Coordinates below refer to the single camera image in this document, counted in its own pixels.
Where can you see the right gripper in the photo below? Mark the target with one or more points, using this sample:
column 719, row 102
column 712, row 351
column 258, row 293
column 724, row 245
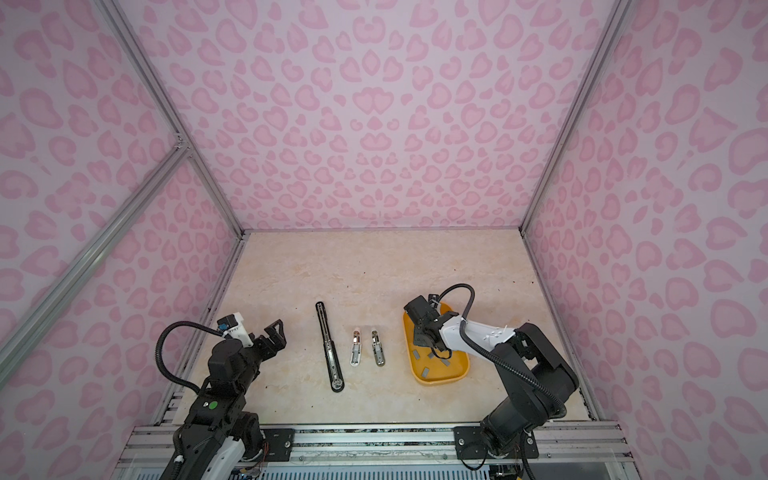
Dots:
column 416, row 336

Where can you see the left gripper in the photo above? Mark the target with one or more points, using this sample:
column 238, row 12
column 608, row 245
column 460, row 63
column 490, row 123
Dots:
column 277, row 341

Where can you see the pink mini stapler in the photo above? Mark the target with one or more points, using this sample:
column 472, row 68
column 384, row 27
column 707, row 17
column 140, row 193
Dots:
column 356, row 351

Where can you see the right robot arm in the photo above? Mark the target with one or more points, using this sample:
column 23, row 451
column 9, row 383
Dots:
column 537, row 380

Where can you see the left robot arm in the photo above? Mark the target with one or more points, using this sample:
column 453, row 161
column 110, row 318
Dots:
column 218, row 433

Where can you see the yellow plastic tray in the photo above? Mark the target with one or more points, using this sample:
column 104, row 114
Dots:
column 430, row 367

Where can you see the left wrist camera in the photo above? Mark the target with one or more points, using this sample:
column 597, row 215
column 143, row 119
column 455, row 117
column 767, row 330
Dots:
column 232, row 327

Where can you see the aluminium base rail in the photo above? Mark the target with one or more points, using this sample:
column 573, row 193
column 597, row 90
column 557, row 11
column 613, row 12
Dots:
column 559, row 450

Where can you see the diagonal aluminium frame bar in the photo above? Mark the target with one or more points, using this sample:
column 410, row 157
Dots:
column 39, row 319

